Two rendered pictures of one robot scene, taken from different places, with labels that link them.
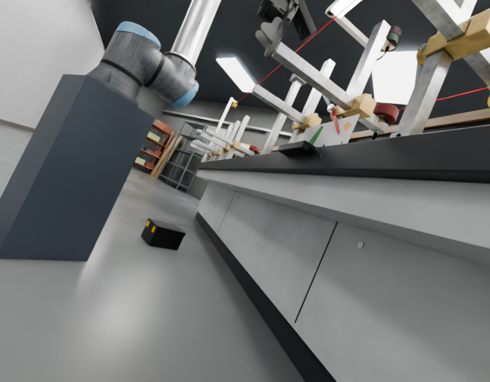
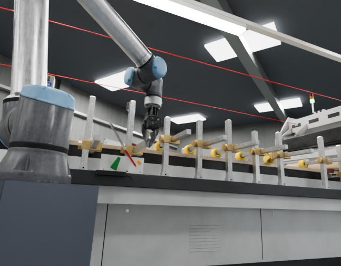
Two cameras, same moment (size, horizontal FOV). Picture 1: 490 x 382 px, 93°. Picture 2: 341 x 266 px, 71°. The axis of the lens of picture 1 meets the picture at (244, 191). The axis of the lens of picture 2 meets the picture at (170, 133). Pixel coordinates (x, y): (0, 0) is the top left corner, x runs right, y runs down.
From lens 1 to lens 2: 140 cm
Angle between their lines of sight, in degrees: 91
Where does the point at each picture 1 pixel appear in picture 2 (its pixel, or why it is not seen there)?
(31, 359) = not seen: outside the picture
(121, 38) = (70, 118)
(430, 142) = (178, 180)
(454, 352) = (166, 230)
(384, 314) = (146, 233)
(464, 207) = (184, 197)
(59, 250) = not seen: outside the picture
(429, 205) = (177, 197)
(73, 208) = not seen: outside the picture
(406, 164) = (174, 187)
